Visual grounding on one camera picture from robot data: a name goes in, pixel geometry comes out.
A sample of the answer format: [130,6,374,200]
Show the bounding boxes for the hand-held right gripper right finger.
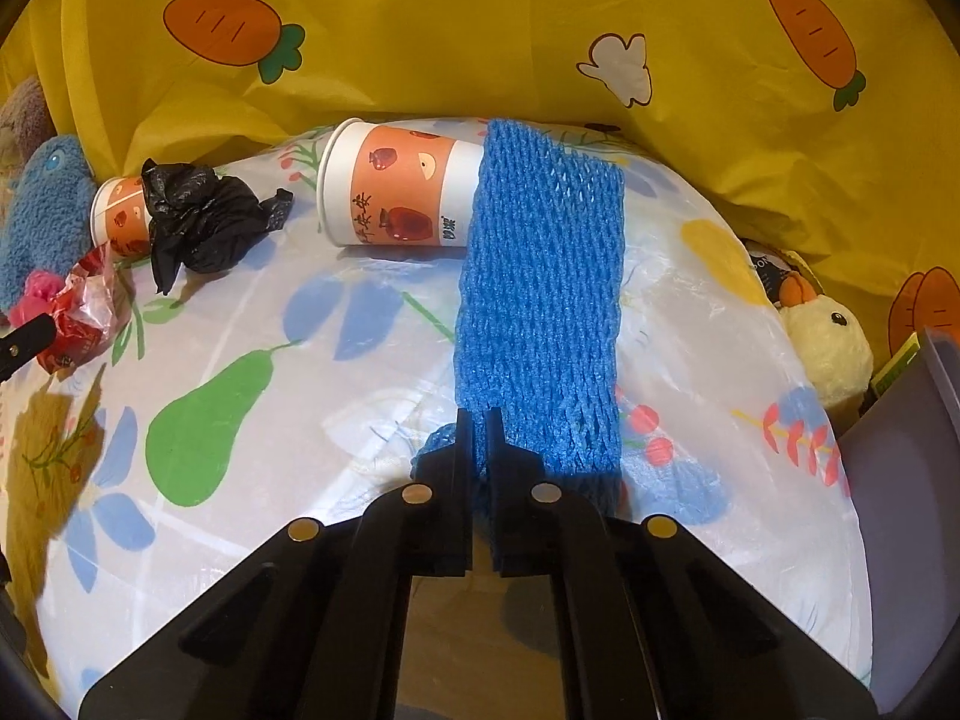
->
[486,406,878,720]

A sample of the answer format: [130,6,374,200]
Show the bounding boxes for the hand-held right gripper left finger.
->
[79,409,473,720]

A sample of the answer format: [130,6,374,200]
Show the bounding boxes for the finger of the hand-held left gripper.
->
[0,313,59,383]

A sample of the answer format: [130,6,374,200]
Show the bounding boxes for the red foil wrapper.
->
[37,244,125,376]

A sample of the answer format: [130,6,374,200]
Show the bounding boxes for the blue foam net sleeve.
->
[411,118,627,526]

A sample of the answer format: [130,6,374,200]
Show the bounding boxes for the small orange paper cup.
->
[90,175,155,257]

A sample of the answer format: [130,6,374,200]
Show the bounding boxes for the black plastic bag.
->
[140,158,295,293]

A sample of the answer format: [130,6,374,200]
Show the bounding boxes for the large orange paper cup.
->
[316,118,485,250]

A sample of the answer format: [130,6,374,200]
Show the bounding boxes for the grey plastic bin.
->
[832,326,960,706]

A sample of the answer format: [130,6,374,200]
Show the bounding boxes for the blue plush toy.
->
[0,135,98,316]

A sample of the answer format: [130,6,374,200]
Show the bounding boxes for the brown teddy bear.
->
[0,75,53,181]

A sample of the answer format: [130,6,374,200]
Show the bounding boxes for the black printed cloth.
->
[739,238,815,308]

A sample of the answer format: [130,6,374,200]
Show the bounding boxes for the yellow duck plush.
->
[776,270,875,413]

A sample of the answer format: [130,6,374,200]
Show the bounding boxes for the yellow tissue pack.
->
[870,330,927,398]

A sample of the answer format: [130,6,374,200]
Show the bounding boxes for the yellow carrot print curtain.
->
[0,0,960,338]

